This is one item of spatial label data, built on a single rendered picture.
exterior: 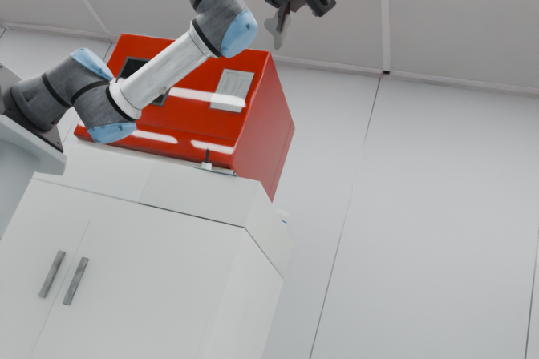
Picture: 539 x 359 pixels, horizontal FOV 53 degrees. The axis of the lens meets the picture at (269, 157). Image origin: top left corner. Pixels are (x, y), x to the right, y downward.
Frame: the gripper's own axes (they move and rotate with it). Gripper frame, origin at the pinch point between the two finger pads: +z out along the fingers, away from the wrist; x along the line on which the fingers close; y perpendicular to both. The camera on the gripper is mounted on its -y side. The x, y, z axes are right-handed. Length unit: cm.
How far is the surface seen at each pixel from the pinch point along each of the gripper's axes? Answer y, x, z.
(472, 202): -25, -137, 227
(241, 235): -5, 33, 48
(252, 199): -1, 24, 45
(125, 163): 41, 38, 48
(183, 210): 14, 38, 48
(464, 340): -68, -61, 244
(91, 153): 54, 43, 49
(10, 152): 42, 64, 17
